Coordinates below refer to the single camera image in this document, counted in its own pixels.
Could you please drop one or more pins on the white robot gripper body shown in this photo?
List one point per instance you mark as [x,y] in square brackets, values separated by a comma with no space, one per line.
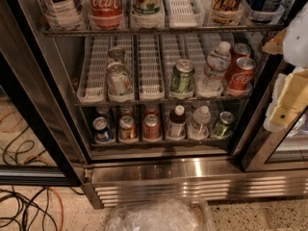
[297,43]

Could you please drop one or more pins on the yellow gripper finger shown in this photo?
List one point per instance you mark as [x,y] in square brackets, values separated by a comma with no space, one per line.
[275,45]
[289,99]

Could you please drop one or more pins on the orange soda can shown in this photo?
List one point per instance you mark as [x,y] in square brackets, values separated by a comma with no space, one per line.
[225,11]

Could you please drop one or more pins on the red Coca-Cola can rear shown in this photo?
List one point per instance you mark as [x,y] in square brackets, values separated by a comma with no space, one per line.
[238,50]

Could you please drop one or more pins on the blue can top shelf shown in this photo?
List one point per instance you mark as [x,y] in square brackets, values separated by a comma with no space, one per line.
[264,11]

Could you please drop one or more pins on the red Coca-Cola can front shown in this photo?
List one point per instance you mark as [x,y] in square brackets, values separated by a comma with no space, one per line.
[241,73]

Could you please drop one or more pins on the clear water bottle middle shelf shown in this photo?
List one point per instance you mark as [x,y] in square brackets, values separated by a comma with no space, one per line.
[217,62]

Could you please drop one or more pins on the clear water bottle shelf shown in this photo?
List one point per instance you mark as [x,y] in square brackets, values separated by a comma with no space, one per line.
[217,62]
[198,128]

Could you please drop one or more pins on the green can bottom shelf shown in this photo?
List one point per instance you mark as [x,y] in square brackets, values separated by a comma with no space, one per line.
[222,125]

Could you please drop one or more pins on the green can shelf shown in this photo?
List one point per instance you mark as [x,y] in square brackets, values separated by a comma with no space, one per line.
[222,125]
[182,78]

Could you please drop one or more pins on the clear water bottle bottom shelf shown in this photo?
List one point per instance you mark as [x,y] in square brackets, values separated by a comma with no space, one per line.
[198,128]

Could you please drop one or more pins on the empty white tray top shelf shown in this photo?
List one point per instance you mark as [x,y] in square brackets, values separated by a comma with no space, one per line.
[185,13]

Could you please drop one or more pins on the green can middle shelf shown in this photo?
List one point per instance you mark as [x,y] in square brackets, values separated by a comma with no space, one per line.
[182,78]

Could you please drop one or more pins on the white green soda can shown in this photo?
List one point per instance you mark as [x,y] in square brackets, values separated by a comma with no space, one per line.
[147,14]

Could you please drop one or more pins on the red can bottom shelf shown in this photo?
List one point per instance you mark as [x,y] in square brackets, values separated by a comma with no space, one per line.
[151,128]

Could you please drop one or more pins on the silver can middle shelf rear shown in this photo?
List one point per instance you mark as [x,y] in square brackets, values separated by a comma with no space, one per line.
[116,54]

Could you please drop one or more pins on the white can middle shelf front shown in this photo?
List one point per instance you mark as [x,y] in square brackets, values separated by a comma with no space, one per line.
[118,79]

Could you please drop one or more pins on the brown can bottom shelf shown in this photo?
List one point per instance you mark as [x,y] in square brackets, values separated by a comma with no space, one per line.
[127,128]

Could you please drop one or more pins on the tall red Coca-Cola can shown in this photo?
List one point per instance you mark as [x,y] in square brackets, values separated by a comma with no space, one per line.
[106,14]

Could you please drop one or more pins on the blue Pepsi can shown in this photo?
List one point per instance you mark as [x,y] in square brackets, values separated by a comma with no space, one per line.
[102,130]

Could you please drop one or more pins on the fridge bottom steel grille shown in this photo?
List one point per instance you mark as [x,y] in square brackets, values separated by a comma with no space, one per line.
[113,184]

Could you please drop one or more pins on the fridge left glass door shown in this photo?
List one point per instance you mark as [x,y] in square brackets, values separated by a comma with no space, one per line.
[39,74]

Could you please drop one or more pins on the dark juice bottle white cap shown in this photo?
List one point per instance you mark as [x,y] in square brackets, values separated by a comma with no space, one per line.
[176,123]

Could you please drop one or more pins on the empty white tray middle centre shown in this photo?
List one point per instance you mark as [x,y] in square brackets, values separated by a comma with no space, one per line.
[151,81]

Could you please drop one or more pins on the clear plastic container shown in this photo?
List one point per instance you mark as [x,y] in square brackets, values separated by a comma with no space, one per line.
[178,213]

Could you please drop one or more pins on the empty white tray middle left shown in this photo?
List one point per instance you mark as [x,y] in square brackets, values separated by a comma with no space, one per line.
[92,80]

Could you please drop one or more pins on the white tea bottle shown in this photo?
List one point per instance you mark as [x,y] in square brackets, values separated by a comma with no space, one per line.
[65,14]

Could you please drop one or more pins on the top wire shelf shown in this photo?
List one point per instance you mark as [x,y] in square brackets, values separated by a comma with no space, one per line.
[162,31]

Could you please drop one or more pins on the wire shelf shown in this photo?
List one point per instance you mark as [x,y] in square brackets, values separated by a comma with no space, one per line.
[162,31]
[161,101]

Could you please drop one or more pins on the middle wire shelf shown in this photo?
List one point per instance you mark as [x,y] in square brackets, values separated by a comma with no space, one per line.
[161,101]

